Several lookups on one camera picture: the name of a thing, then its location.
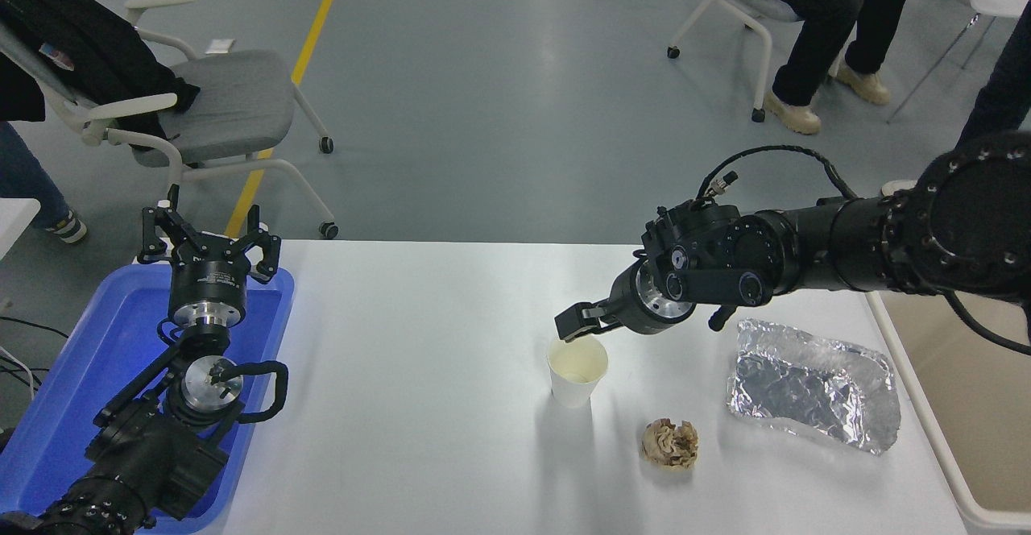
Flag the seated person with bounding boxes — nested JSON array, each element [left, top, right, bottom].
[[725, 0, 911, 135]]

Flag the grey office chair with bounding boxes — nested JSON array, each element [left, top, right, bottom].
[[0, 0, 339, 239]]

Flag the crumpled silver foil tray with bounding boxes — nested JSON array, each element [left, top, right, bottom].
[[727, 318, 901, 456]]

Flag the crumpled tan paper ball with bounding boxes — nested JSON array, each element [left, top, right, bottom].
[[640, 418, 699, 470]]

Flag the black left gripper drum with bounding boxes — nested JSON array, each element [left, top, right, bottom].
[[168, 234, 248, 309]]

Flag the person in dark trousers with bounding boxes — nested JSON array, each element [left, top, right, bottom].
[[880, 3, 1031, 197]]

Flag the white side table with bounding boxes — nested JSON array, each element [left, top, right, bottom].
[[0, 199, 41, 262]]

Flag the blue plastic tray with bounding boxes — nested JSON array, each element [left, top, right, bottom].
[[0, 263, 296, 534]]

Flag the black jacket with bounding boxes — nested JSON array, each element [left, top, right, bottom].
[[0, 0, 202, 143]]

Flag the white-framed wheeled chair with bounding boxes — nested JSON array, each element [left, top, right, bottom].
[[667, 0, 806, 123]]

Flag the black floor cables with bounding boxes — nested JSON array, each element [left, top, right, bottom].
[[0, 316, 70, 400]]

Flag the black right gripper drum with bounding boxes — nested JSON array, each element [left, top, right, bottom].
[[610, 263, 674, 336]]

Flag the white paper cup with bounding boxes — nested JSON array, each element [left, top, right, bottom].
[[547, 334, 610, 409]]

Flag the large pale bin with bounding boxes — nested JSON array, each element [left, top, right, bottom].
[[866, 289, 1031, 528]]

